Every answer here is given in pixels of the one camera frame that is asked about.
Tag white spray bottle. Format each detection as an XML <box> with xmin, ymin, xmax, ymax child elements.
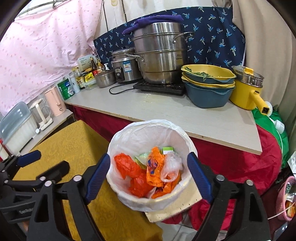
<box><xmin>69</xmin><ymin>72</ymin><xmax>80</xmax><ymax>94</ymax></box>

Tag red plastic bag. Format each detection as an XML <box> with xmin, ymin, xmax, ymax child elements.
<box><xmin>114</xmin><ymin>153</ymin><xmax>154</xmax><ymax>198</ymax></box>

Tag blue yellow stacked basins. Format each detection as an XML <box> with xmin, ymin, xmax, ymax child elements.
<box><xmin>181</xmin><ymin>64</ymin><xmax>236</xmax><ymax>108</ymax></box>

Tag dark soy sauce bottle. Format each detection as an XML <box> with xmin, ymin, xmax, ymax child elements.
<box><xmin>75</xmin><ymin>66</ymin><xmax>85</xmax><ymax>89</ymax></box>

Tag small steel pot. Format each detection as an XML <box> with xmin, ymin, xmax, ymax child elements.
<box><xmin>94</xmin><ymin>70</ymin><xmax>116</xmax><ymax>88</ymax></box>

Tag dish rack with grey lid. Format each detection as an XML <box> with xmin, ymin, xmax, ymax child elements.
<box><xmin>1</xmin><ymin>101</ymin><xmax>38</xmax><ymax>155</ymax></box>

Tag yellow patterned tablecloth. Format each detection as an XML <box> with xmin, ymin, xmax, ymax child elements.
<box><xmin>14</xmin><ymin>120</ymin><xmax>162</xmax><ymax>240</ymax></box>

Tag orange printed plastic bag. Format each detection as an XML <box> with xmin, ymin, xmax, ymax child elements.
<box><xmin>146</xmin><ymin>147</ymin><xmax>182</xmax><ymax>199</ymax></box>

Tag green white box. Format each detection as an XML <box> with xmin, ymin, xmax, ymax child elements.
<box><xmin>57</xmin><ymin>78</ymin><xmax>75</xmax><ymax>100</ymax></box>

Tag red cloth under counter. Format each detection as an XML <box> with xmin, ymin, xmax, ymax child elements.
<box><xmin>69</xmin><ymin>106</ymin><xmax>287</xmax><ymax>239</ymax></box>

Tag black induction cooker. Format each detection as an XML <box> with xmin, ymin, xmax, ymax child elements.
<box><xmin>133</xmin><ymin>81</ymin><xmax>186</xmax><ymax>96</ymax></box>

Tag pink dotted cloth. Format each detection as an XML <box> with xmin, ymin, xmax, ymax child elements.
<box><xmin>1</xmin><ymin>1</ymin><xmax>103</xmax><ymax>115</ymax></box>

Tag white glass electric kettle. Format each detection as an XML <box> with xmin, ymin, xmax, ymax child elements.
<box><xmin>29</xmin><ymin>98</ymin><xmax>53</xmax><ymax>133</ymax></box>

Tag yellow green apple plastic bag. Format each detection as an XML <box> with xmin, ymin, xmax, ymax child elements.
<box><xmin>134</xmin><ymin>153</ymin><xmax>149</xmax><ymax>169</ymax></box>

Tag pink electric kettle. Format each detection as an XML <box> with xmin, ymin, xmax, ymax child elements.
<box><xmin>44</xmin><ymin>87</ymin><xmax>66</xmax><ymax>117</ymax></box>

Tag pale box on counter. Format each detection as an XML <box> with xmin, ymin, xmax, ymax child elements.
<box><xmin>77</xmin><ymin>55</ymin><xmax>93</xmax><ymax>72</ymax></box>

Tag silver rice cooker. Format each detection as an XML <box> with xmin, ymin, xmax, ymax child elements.
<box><xmin>111</xmin><ymin>48</ymin><xmax>142</xmax><ymax>84</ymax></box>

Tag white lined trash bin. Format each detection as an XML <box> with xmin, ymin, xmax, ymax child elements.
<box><xmin>107</xmin><ymin>120</ymin><xmax>198</xmax><ymax>212</ymax></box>

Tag green carton pack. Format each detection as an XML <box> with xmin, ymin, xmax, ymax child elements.
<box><xmin>162</xmin><ymin>147</ymin><xmax>174</xmax><ymax>155</ymax></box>

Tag large steel steamer pot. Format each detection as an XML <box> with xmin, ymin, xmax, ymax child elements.
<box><xmin>132</xmin><ymin>22</ymin><xmax>194</xmax><ymax>85</ymax></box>

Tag black power cable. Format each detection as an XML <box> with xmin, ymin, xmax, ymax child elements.
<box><xmin>108</xmin><ymin>82</ymin><xmax>139</xmax><ymax>95</ymax></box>

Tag navy patterned cloth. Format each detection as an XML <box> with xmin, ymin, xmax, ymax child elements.
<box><xmin>94</xmin><ymin>6</ymin><xmax>245</xmax><ymax>69</ymax></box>

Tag clear plastic bag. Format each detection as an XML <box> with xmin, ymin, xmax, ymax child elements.
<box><xmin>161</xmin><ymin>151</ymin><xmax>183</xmax><ymax>183</ymax></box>

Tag yellow handled pot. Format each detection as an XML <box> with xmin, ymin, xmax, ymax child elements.
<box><xmin>229</xmin><ymin>66</ymin><xmax>270</xmax><ymax>115</ymax></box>

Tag yellow seasoning packet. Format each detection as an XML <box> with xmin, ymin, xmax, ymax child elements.
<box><xmin>84</xmin><ymin>72</ymin><xmax>94</xmax><ymax>83</ymax></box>

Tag purple cloth on pot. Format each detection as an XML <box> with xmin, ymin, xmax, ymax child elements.
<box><xmin>122</xmin><ymin>15</ymin><xmax>184</xmax><ymax>35</ymax></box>

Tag pink basket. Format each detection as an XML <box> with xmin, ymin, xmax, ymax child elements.
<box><xmin>276</xmin><ymin>176</ymin><xmax>295</xmax><ymax>222</ymax></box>

